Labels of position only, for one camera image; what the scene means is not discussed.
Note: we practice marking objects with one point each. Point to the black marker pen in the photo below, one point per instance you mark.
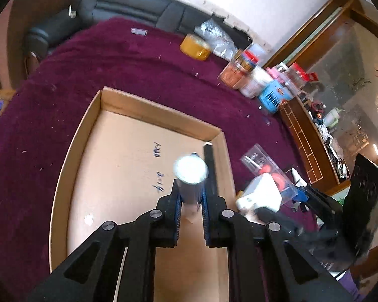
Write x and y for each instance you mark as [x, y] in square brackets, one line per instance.
[211, 185]

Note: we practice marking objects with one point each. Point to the white power adapter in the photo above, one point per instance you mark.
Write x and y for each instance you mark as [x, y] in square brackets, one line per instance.
[261, 192]

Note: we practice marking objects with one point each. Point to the wooden glass cabinet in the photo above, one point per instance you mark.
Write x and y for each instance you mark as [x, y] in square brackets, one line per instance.
[340, 44]

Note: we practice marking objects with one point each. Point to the white plastic jar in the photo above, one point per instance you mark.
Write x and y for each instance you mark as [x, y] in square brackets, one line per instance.
[255, 83]

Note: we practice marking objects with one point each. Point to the clear package red item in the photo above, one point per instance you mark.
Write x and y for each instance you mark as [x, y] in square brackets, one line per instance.
[259, 163]

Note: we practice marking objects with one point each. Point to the small white dropper bottle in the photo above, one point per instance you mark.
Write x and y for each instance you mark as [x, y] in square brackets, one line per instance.
[298, 180]

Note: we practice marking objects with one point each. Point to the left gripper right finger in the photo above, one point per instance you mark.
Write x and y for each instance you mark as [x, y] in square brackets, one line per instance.
[224, 227]

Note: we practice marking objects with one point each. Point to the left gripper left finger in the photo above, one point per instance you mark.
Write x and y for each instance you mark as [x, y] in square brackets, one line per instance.
[156, 228]

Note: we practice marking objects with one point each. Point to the black leather sofa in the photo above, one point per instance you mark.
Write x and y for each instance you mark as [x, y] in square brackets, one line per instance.
[168, 15]

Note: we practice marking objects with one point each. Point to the maroon velvet tablecloth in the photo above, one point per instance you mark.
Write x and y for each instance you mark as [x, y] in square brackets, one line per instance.
[38, 125]

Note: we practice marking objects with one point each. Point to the small metal clip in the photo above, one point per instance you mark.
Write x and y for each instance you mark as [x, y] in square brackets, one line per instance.
[142, 32]

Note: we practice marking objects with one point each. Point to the blue cartoon label jar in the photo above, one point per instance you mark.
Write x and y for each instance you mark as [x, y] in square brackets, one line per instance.
[276, 94]

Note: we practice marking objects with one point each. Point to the shallow cardboard box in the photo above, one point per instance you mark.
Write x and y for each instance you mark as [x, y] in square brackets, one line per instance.
[119, 163]

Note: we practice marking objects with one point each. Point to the clear plastic bag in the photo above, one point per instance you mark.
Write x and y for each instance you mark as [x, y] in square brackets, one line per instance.
[218, 40]

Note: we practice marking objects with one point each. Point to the white cylinder tube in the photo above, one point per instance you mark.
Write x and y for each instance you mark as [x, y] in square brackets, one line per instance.
[190, 173]

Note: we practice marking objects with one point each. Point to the brown pink armchair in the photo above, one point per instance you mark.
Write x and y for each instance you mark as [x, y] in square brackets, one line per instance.
[17, 17]

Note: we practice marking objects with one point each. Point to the red lid gold can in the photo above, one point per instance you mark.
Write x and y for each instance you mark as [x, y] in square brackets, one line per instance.
[246, 60]

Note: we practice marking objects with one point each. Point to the yellow tape roll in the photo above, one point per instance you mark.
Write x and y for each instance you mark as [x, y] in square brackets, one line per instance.
[195, 47]

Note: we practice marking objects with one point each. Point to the orange label jar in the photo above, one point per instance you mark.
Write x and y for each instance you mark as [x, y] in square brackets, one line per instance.
[235, 73]

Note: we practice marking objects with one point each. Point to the red lid clear jar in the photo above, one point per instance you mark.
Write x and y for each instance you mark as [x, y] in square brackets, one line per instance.
[296, 78]

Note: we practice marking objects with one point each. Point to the brown wooden sideboard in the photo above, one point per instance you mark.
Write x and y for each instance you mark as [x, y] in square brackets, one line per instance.
[319, 169]

